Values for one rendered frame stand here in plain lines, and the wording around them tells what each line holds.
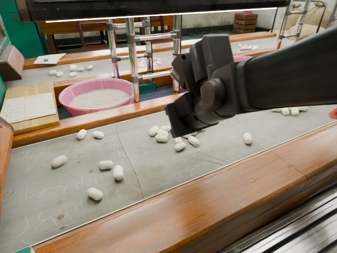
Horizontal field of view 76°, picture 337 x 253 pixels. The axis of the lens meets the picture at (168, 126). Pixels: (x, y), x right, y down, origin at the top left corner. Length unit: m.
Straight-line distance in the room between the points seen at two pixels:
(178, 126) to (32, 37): 2.88
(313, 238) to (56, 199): 0.51
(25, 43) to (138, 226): 2.97
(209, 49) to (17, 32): 2.96
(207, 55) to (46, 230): 0.39
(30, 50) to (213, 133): 2.84
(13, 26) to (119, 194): 2.87
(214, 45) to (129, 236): 0.32
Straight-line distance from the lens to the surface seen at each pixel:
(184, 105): 0.38
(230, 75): 0.25
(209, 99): 0.27
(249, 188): 0.45
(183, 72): 0.39
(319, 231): 0.58
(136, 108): 0.69
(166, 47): 1.43
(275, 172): 0.51
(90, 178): 0.51
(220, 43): 0.35
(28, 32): 3.18
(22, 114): 0.75
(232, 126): 0.66
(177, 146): 0.53
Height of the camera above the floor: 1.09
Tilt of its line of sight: 33 degrees down
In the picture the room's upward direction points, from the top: straight up
